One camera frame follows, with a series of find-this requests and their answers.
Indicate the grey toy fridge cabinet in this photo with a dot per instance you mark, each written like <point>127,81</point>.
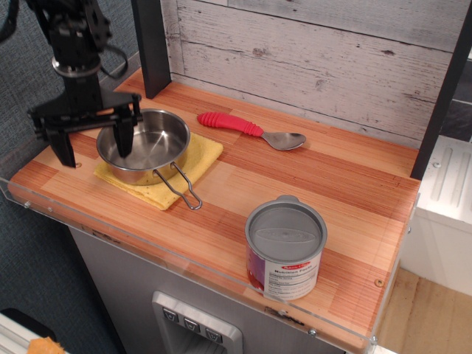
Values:
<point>126,283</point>

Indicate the red-handled metal spoon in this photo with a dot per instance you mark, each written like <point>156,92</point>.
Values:
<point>279,140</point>

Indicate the orange plush object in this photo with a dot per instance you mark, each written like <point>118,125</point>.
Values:
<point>44,346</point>

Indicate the small stainless steel pot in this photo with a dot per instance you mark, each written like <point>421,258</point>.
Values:
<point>159,151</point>

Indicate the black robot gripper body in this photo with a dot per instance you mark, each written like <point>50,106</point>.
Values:
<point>84,104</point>

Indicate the black vertical post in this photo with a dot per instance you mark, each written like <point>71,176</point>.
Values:
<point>448,88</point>
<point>151,39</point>

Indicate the black left vertical post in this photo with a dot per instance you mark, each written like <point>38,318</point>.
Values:
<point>151,39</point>

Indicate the clear acrylic table guard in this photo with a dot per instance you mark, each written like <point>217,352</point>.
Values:
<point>361,186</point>

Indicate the toy food can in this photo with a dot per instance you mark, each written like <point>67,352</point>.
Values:
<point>285,239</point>

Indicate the black right vertical post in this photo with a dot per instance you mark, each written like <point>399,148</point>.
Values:
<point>448,88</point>

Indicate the white side cabinet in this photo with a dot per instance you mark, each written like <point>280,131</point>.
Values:
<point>437,246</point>

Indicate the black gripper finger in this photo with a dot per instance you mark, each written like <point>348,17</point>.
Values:
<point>123,135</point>
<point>61,145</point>

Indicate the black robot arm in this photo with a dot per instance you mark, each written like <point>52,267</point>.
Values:
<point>78,33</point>

